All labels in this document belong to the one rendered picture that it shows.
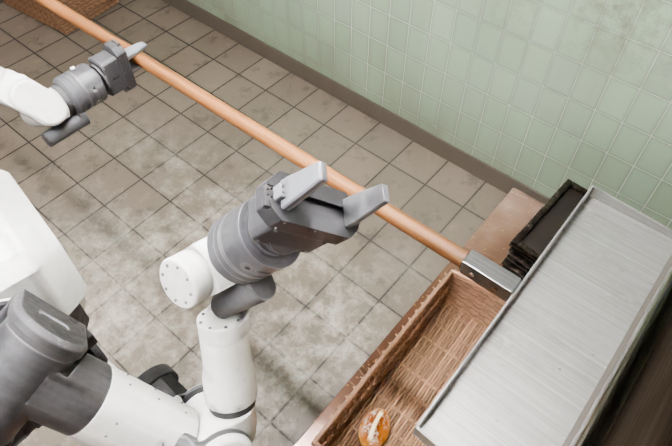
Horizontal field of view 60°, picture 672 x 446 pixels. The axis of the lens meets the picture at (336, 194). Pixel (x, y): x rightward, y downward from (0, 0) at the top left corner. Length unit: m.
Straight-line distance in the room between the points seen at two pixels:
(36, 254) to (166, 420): 0.26
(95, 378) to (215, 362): 0.14
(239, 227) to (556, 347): 0.53
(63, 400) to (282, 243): 0.30
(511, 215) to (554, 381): 0.99
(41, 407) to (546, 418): 0.64
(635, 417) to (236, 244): 0.44
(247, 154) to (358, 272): 0.82
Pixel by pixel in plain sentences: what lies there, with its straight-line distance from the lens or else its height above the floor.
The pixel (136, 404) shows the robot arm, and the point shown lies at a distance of 0.79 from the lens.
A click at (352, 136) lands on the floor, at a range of 2.83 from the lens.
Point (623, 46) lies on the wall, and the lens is 2.11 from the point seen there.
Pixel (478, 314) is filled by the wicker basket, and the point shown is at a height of 0.62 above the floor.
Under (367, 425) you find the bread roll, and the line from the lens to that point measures 1.42.
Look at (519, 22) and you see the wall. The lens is 2.22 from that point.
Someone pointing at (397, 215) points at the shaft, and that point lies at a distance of 1.00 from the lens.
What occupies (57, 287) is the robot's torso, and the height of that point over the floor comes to 1.33.
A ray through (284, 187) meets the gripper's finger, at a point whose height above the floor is 1.56.
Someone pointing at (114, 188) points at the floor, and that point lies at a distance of 2.79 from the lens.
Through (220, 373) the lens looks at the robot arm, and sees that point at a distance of 0.80.
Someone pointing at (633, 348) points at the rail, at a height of 1.43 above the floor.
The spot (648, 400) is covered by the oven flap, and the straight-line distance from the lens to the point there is 0.70.
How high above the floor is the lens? 1.99
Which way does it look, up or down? 50 degrees down
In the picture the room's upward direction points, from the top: straight up
